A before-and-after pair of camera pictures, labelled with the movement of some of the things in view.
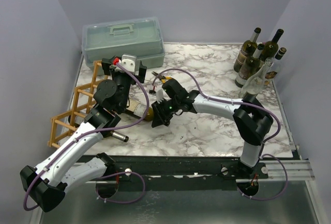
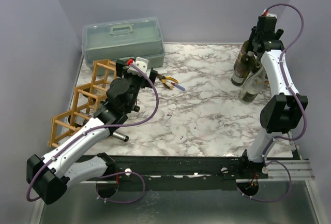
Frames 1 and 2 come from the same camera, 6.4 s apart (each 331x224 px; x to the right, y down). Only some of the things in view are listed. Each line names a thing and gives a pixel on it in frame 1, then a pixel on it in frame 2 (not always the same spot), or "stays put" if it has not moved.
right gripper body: x=160 y=113 -> x=255 y=36
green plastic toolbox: x=139 y=36 stays put
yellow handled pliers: x=162 y=77 stays put
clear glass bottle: x=254 y=82 stays put
